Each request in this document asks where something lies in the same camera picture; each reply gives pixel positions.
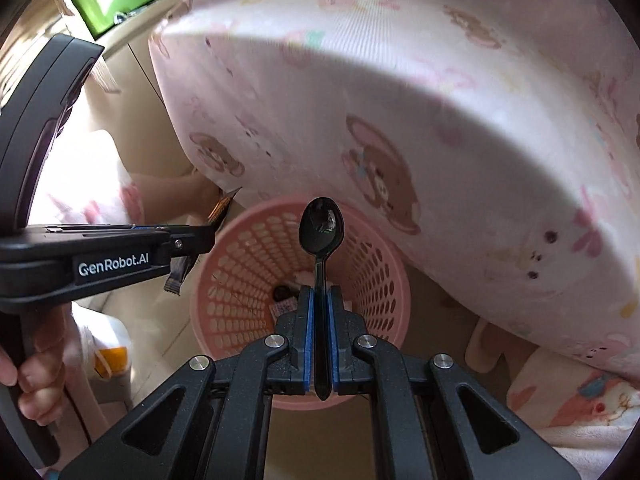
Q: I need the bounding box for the pink bear print sheet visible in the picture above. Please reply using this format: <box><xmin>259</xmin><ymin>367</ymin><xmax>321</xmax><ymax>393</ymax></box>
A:
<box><xmin>147</xmin><ymin>0</ymin><xmax>640</xmax><ymax>386</ymax></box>

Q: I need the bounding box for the cream thread spool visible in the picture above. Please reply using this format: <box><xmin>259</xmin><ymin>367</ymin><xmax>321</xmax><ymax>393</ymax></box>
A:
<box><xmin>298</xmin><ymin>197</ymin><xmax>346</xmax><ymax>401</ymax></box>

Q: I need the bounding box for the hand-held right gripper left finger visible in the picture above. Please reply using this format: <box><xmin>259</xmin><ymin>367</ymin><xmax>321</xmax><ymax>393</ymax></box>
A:
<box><xmin>59</xmin><ymin>285</ymin><xmax>317</xmax><ymax>480</ymax></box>

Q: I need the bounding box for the black snack wrapper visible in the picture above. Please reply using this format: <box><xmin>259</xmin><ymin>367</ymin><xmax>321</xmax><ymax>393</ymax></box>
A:
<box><xmin>164</xmin><ymin>186</ymin><xmax>243</xmax><ymax>295</ymax></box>

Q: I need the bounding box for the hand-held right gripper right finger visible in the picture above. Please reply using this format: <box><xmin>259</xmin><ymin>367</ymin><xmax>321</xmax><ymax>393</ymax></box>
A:
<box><xmin>327</xmin><ymin>285</ymin><xmax>583</xmax><ymax>480</ymax></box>

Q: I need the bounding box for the white and orange plastic bag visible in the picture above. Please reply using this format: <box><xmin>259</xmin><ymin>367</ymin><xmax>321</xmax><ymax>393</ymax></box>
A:
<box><xmin>70</xmin><ymin>305</ymin><xmax>134</xmax><ymax>404</ymax></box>

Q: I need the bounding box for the pink plastic mesh basket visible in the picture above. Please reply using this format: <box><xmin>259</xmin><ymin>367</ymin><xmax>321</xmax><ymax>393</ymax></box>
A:
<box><xmin>190</xmin><ymin>196</ymin><xmax>412</xmax><ymax>411</ymax></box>

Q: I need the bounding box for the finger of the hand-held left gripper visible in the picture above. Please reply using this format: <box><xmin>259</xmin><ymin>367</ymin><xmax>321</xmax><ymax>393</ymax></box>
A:
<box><xmin>131</xmin><ymin>223</ymin><xmax>218</xmax><ymax>275</ymax></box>

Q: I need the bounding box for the person's left hand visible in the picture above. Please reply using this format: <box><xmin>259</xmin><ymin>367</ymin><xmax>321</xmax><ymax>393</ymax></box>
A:
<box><xmin>0</xmin><ymin>304</ymin><xmax>69</xmax><ymax>427</ymax></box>

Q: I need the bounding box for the pink slipper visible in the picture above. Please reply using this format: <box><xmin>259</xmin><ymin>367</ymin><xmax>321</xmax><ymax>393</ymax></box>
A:
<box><xmin>465</xmin><ymin>317</ymin><xmax>507</xmax><ymax>374</ymax></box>

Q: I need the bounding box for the pink fluffy pajama leg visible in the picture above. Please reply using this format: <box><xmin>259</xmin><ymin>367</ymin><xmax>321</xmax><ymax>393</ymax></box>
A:
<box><xmin>30</xmin><ymin>127</ymin><xmax>146</xmax><ymax>228</ymax></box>
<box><xmin>506</xmin><ymin>347</ymin><xmax>640</xmax><ymax>443</ymax></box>

